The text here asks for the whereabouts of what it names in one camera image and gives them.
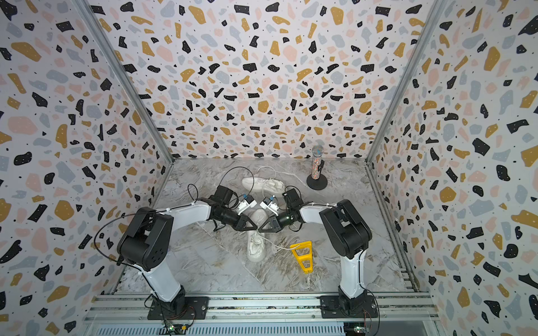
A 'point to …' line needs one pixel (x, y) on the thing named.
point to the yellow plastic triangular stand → (308, 257)
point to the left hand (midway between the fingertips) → (256, 227)
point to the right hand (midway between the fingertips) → (262, 231)
